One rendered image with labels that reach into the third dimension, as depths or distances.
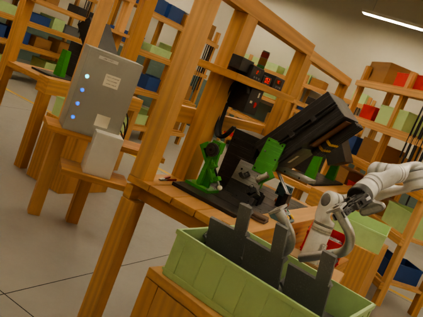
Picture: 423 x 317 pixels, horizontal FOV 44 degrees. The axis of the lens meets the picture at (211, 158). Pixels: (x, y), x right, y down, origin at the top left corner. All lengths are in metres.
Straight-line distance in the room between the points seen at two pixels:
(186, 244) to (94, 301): 1.14
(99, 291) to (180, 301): 1.07
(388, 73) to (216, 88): 4.14
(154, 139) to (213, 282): 1.02
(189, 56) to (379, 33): 9.94
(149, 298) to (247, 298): 0.38
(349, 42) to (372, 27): 0.59
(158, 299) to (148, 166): 0.90
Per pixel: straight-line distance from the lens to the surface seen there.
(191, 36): 2.55
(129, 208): 2.65
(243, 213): 1.76
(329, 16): 12.65
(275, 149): 2.98
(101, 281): 2.81
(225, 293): 1.74
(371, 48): 12.24
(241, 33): 2.88
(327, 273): 1.65
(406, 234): 5.32
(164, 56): 8.68
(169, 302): 1.84
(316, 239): 2.40
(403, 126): 6.01
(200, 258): 1.77
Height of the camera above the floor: 1.50
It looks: 9 degrees down
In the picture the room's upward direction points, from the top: 22 degrees clockwise
